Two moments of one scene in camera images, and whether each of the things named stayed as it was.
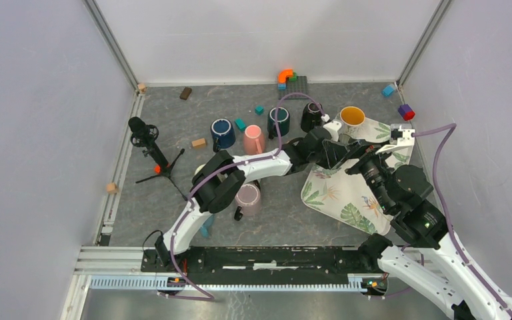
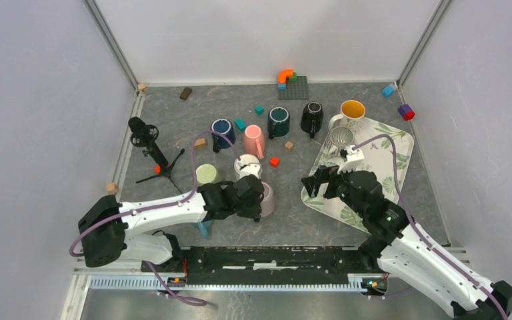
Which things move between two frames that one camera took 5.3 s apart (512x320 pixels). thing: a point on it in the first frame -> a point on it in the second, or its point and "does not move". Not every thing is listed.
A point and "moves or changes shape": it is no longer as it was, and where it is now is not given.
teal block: [240, 124] does not move
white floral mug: [352, 116] moves or changes shape
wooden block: [200, 143] does not move
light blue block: [388, 91] does not move
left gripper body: [319, 159] -> [251, 210]
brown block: [185, 93] does not move
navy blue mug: [223, 133] does not move
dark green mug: [283, 117] does not move
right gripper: [367, 156] -> [324, 174]
